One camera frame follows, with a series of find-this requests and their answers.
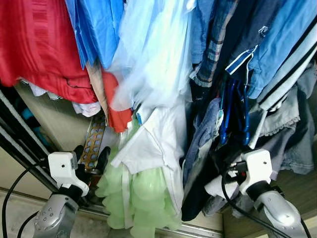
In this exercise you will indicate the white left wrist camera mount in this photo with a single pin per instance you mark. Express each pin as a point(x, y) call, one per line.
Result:
point(64, 168)

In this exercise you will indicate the grey denim garment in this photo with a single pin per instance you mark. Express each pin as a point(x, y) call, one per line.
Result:
point(299, 144)

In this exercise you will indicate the sheer light blue garment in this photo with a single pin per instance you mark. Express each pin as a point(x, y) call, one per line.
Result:
point(153, 59)

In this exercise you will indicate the white folded cloth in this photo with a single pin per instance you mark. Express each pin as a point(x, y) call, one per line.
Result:
point(86, 109)

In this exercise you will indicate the blue shirt with striped collar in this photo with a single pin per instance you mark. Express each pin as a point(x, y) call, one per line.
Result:
point(282, 44)

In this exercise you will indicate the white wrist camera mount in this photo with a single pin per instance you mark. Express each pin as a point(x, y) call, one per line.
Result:
point(64, 168)
point(257, 166)

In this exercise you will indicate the light blue black-striped jacket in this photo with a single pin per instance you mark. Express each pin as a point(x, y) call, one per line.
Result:
point(292, 74)

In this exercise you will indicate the navy garment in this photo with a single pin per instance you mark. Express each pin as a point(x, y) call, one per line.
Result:
point(247, 25)

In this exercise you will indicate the grey lace-trimmed garment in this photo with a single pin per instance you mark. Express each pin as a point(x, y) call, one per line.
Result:
point(280, 119)

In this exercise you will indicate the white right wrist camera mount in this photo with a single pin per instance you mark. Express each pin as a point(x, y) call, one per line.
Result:
point(257, 166)

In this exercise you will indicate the beige cloth strip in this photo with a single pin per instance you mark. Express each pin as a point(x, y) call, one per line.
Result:
point(96, 84)

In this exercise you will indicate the white garment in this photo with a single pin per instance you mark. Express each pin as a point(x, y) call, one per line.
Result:
point(158, 134)

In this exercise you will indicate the black garment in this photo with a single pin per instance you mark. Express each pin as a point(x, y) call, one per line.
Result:
point(198, 198)

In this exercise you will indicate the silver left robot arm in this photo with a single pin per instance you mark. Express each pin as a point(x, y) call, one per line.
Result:
point(54, 218)

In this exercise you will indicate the red garment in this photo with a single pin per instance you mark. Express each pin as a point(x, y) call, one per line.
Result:
point(34, 39)

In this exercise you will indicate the bright blue shirt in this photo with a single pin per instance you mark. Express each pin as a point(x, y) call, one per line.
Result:
point(99, 29)

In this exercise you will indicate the faded blue denim garment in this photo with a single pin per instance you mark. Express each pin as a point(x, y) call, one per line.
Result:
point(203, 129)

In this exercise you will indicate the green frilly dress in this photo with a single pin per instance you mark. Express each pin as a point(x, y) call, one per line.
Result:
point(143, 198)

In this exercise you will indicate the blue plastic hanger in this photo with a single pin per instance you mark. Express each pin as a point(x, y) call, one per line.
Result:
point(245, 119)
point(226, 114)

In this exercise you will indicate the orange red cloth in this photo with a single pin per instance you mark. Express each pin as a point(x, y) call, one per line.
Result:
point(119, 116)

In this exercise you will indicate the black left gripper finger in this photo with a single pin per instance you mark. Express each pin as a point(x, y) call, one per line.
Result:
point(79, 152)
point(103, 158)

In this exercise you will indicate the plaid shirt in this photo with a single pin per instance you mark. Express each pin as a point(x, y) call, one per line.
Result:
point(213, 54)

